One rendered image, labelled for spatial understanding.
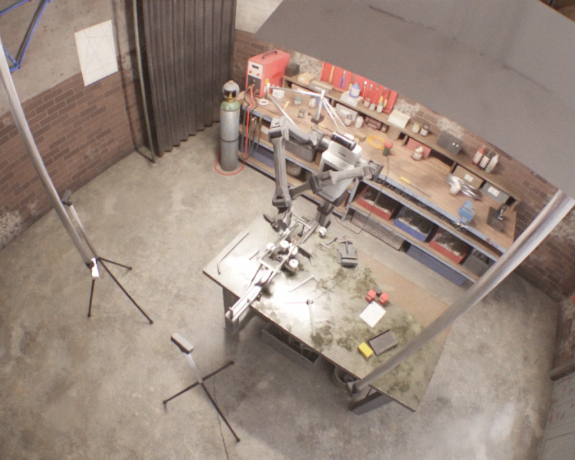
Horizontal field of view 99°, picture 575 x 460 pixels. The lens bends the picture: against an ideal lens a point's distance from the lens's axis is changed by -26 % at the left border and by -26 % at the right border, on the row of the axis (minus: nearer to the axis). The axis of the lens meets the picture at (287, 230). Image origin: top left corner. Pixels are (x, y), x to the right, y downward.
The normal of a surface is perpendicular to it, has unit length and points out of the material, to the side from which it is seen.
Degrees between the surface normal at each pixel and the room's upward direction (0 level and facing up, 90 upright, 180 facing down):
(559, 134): 37
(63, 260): 0
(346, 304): 0
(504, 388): 0
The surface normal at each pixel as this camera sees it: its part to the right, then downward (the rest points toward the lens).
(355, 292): 0.13, -0.62
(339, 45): -0.23, -0.15
